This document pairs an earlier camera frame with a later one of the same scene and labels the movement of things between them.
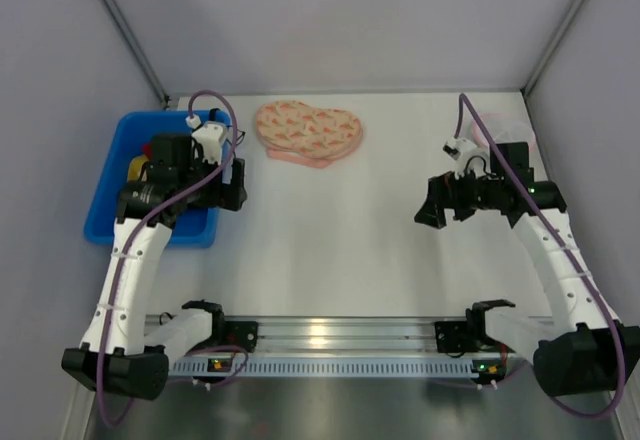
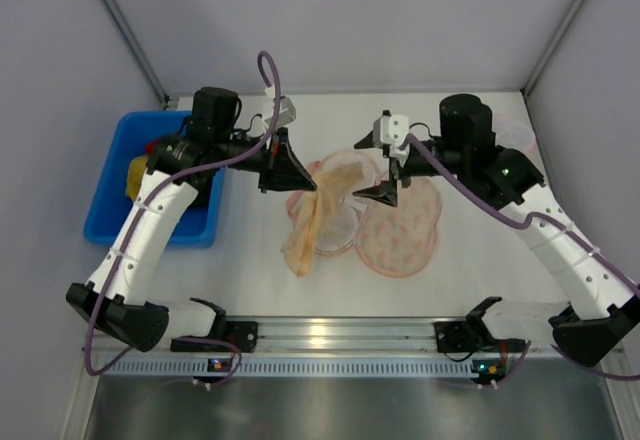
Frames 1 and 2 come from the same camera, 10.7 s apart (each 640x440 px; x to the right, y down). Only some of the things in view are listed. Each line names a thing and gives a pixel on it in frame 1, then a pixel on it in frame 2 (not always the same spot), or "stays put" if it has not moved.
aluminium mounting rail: [338, 335] stays put
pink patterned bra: [315, 137] → [395, 241]
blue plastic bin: [122, 136] stays put
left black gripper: [235, 183] → [270, 161]
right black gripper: [455, 200] → [397, 171]
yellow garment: [135, 167] stays put
